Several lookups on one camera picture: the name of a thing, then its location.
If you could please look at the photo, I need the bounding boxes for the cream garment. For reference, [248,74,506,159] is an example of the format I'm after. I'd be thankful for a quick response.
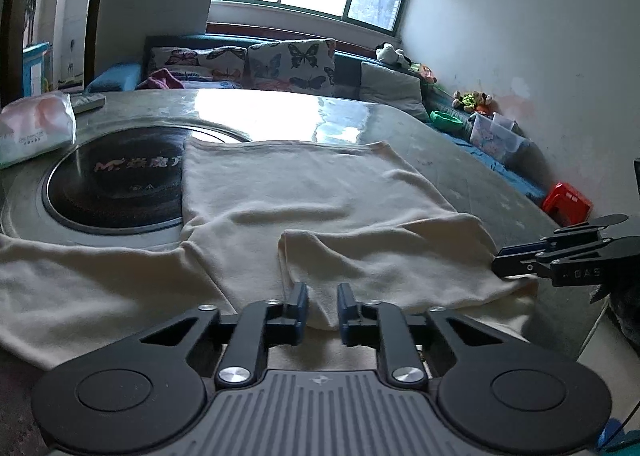
[0,137,541,372]

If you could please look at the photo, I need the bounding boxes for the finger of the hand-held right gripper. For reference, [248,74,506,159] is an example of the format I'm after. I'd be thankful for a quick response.
[491,235,640,279]
[498,215,628,257]

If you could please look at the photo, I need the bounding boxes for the teal sofa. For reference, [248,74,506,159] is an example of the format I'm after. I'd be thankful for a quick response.
[85,34,548,207]

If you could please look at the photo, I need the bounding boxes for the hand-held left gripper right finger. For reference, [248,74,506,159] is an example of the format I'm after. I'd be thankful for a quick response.
[338,283,546,389]

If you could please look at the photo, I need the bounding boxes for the long butterfly print cushion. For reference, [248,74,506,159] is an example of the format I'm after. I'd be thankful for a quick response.
[147,45,248,84]

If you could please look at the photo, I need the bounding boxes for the panda plush toy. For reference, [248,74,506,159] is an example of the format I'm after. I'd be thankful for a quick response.
[376,42,413,70]

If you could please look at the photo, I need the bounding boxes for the black round induction cooktop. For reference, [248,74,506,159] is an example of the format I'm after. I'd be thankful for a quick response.
[42,125,187,235]

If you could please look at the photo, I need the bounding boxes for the clear plastic storage bin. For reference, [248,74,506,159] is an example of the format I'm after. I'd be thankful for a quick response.
[469,112,531,167]

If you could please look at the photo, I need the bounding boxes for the grey pillow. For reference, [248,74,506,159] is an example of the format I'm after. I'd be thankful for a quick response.
[359,61,430,122]

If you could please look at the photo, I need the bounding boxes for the white remote control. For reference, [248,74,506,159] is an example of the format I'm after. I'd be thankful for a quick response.
[70,93,107,113]

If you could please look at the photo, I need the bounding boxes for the white pink tissue pack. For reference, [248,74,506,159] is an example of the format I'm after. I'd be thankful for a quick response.
[0,91,77,169]

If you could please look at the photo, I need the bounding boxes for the green bowl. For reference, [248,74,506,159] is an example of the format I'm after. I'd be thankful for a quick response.
[429,110,465,131]

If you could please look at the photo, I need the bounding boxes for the brown green plush toys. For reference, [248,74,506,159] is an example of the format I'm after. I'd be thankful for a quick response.
[452,90,493,114]

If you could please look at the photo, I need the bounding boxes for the red plastic stool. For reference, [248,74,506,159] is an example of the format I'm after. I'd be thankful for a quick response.
[541,181,593,227]

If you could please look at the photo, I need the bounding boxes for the maroon cloth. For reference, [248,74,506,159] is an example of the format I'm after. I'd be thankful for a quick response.
[136,68,186,90]

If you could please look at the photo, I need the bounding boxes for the square butterfly print cushion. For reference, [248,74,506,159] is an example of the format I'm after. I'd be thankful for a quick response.
[247,39,337,92]

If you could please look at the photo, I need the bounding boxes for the dark wooden door frame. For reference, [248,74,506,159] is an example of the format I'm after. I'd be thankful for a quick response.
[0,0,117,110]

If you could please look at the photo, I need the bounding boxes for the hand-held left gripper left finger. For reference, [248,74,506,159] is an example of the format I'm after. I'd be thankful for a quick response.
[97,282,308,388]

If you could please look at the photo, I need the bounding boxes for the blue white box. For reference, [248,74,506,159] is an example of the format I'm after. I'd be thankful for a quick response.
[22,41,53,97]

